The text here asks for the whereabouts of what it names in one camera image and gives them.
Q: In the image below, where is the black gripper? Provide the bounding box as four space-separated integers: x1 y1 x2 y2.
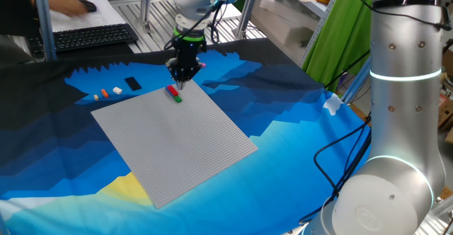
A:
165 38 208 91

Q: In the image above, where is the black Lego plate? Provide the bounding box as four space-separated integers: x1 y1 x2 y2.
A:
124 76 142 91

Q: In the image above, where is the grey Lego baseplate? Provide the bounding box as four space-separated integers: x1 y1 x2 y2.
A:
90 80 259 210

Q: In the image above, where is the person's bare hand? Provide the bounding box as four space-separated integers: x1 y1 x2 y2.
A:
48 0 89 18

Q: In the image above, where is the white paper sheet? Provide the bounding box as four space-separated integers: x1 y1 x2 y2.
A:
48 0 127 33

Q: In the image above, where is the black computer keyboard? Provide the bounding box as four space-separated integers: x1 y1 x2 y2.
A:
28 23 139 58

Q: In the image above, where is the beige foam block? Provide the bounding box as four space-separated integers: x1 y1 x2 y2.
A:
250 0 321 50

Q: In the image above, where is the black computer mouse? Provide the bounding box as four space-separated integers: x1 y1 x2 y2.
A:
80 0 98 13

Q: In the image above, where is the blue mountain print tablecloth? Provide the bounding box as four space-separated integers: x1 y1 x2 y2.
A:
0 38 372 235

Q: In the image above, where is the white perforated shelf upright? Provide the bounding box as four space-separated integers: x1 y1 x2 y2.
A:
299 0 345 68

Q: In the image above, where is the green fabric sheet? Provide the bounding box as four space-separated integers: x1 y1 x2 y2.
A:
302 0 375 93

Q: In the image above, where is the black monitor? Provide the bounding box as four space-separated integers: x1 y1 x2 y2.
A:
0 0 38 38

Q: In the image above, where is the cardboard box with red label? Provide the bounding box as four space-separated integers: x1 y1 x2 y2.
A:
437 93 453 132

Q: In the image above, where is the green wrist flange ring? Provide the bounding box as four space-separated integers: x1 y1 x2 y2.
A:
172 27 207 44

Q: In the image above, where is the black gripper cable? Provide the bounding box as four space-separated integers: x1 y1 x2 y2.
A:
163 1 229 51

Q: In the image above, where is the silver aluminium post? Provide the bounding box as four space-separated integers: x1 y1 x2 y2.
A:
139 0 153 34
235 0 258 40

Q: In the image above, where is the blue and silver post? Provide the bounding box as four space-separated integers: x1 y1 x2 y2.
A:
30 0 57 62

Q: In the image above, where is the black cable bundle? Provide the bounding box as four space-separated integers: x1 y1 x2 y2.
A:
299 116 372 225

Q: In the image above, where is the black strap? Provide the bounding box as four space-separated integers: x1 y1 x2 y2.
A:
372 0 453 31

